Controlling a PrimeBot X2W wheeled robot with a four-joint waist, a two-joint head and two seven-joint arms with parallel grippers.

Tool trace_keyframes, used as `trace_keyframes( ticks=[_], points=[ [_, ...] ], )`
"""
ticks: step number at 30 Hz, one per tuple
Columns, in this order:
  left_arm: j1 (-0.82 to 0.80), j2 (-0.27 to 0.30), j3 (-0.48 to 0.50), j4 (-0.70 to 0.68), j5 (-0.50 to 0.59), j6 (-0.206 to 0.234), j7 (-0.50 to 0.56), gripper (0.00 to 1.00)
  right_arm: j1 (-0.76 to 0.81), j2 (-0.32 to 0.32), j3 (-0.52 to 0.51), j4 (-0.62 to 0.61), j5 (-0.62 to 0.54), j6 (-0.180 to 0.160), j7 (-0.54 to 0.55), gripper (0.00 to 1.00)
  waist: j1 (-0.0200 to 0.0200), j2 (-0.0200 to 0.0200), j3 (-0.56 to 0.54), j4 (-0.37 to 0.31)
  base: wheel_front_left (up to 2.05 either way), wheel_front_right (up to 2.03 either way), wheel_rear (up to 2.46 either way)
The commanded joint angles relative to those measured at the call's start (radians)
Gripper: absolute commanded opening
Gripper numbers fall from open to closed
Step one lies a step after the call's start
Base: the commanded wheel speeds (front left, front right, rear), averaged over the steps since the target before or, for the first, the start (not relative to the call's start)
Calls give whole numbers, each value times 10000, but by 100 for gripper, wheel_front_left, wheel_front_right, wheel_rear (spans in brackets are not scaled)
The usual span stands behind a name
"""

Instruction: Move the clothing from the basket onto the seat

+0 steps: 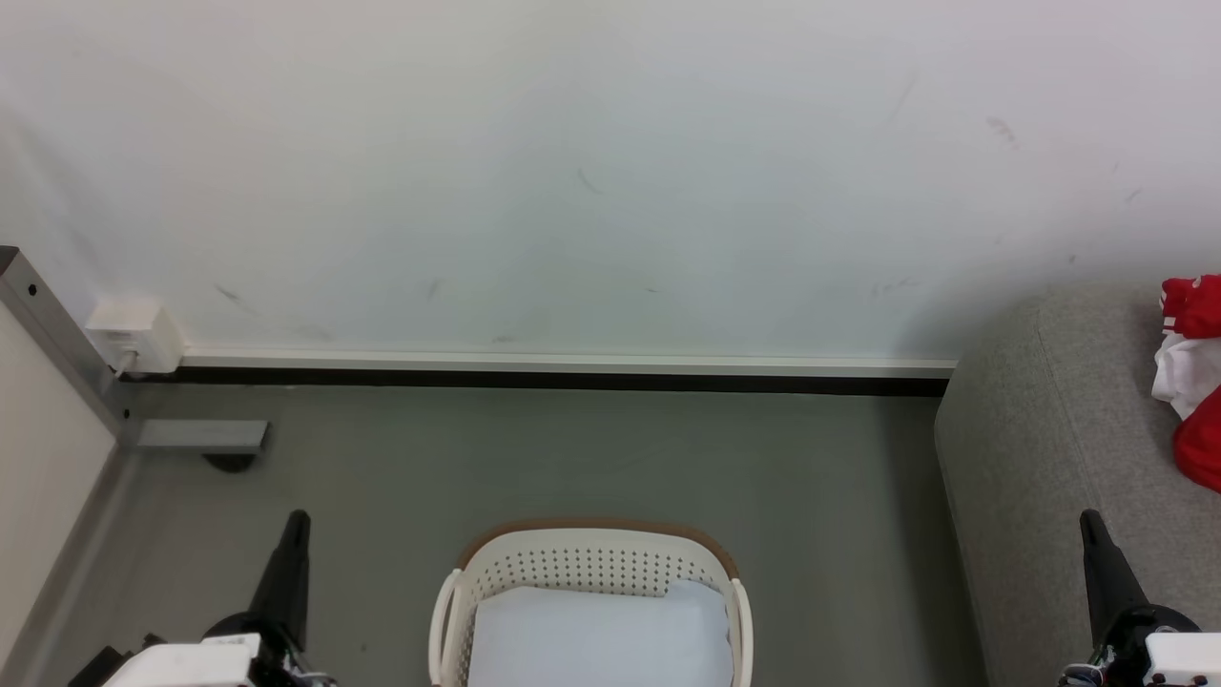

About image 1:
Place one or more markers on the aluminium frame foot bar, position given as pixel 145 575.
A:
pixel 200 436

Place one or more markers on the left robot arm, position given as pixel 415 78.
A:
pixel 95 668

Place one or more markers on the red and white garment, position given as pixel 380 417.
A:
pixel 1197 382

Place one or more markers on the beige panel with aluminium frame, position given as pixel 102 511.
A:
pixel 43 420

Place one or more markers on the white and black baseboard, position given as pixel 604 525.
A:
pixel 572 372

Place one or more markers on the grey fabric sofa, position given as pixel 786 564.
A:
pixel 1059 458

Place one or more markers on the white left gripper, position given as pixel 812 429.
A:
pixel 191 660

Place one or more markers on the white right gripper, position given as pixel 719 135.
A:
pixel 1169 654

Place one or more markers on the white perforated laundry basket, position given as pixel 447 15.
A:
pixel 591 563

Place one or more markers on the black foot pad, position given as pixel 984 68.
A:
pixel 229 463

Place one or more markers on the white wall socket box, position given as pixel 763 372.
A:
pixel 134 329

